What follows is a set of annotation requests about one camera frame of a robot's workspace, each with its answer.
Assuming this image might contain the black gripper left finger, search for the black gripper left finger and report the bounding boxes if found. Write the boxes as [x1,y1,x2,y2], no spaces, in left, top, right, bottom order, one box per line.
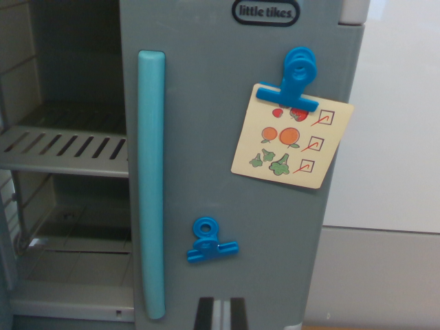
[193,297,223,330]

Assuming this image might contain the small blue clip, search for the small blue clip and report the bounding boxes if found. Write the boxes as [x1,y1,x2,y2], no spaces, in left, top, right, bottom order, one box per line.
[186,216,239,266]

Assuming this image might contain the grey toy fridge cabinet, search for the grey toy fridge cabinet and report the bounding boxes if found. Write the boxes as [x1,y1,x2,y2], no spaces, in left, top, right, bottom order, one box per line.
[0,0,371,330]

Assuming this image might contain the grey slotted fridge shelf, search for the grey slotted fridge shelf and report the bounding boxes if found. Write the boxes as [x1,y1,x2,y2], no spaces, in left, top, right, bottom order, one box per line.
[0,124,130,179]

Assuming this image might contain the teal handle of logo door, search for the teal handle of logo door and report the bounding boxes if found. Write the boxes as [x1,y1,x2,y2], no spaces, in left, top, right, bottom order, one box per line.
[137,49,166,320]

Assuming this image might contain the large blue clip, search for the large blue clip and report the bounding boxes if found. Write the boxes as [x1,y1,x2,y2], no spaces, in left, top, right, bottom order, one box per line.
[254,46,320,114]

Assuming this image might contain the cream grocery checklist card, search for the cream grocery checklist card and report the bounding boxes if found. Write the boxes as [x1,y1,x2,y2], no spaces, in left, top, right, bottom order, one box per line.
[230,82,355,190]

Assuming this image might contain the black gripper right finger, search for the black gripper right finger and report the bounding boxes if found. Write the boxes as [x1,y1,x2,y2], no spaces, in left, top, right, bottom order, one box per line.
[222,297,250,330]

